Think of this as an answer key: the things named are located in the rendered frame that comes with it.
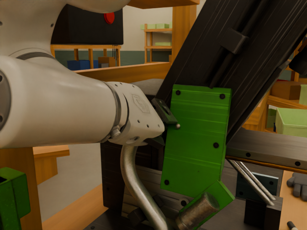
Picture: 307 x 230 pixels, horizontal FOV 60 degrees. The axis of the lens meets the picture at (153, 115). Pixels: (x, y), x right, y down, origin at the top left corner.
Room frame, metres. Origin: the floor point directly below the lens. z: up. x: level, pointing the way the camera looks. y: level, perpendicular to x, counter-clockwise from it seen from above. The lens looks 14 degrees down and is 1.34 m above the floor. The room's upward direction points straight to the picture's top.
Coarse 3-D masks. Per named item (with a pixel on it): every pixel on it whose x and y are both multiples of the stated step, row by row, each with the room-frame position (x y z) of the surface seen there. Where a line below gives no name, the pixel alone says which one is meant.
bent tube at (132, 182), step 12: (156, 108) 0.48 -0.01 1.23; (168, 108) 0.51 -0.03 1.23; (168, 120) 0.47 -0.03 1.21; (132, 156) 0.50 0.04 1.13; (132, 168) 0.49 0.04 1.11; (132, 180) 0.48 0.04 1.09; (132, 192) 0.47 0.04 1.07; (144, 192) 0.46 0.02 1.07; (144, 204) 0.45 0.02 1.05; (156, 204) 0.45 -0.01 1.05; (156, 216) 0.43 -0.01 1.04; (156, 228) 0.42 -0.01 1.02; (168, 228) 0.42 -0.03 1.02
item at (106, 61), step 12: (60, 48) 5.40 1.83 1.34; (72, 48) 5.70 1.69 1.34; (84, 48) 6.03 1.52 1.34; (96, 48) 6.43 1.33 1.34; (108, 48) 6.86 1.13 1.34; (120, 48) 7.35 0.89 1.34; (72, 60) 6.38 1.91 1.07; (84, 60) 6.72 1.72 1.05; (96, 60) 6.51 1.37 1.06; (108, 60) 7.07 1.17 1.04
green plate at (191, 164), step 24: (192, 96) 0.50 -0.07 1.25; (216, 96) 0.48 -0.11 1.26; (192, 120) 0.49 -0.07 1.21; (216, 120) 0.47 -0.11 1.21; (168, 144) 0.50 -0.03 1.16; (192, 144) 0.47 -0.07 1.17; (216, 144) 0.45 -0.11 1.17; (168, 168) 0.48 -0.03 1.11; (192, 168) 0.46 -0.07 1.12; (216, 168) 0.44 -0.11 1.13; (192, 192) 0.45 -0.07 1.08
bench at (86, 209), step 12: (96, 192) 0.79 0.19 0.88; (72, 204) 0.72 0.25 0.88; (84, 204) 0.72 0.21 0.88; (96, 204) 0.72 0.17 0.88; (60, 216) 0.66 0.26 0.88; (72, 216) 0.66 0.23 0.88; (84, 216) 0.66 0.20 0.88; (96, 216) 0.66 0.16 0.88; (48, 228) 0.61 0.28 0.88; (60, 228) 0.61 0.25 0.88; (72, 228) 0.61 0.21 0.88; (84, 228) 0.61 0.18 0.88
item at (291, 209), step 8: (288, 176) 0.86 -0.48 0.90; (280, 192) 0.76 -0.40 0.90; (288, 192) 0.76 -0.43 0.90; (288, 200) 0.71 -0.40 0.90; (296, 200) 0.71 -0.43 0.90; (304, 200) 0.71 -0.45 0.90; (288, 208) 0.67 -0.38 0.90; (296, 208) 0.67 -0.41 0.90; (304, 208) 0.67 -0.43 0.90; (288, 216) 0.63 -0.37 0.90; (296, 216) 0.63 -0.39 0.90; (304, 216) 0.63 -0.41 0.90; (280, 224) 0.60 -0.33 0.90; (296, 224) 0.60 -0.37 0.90; (304, 224) 0.60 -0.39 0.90
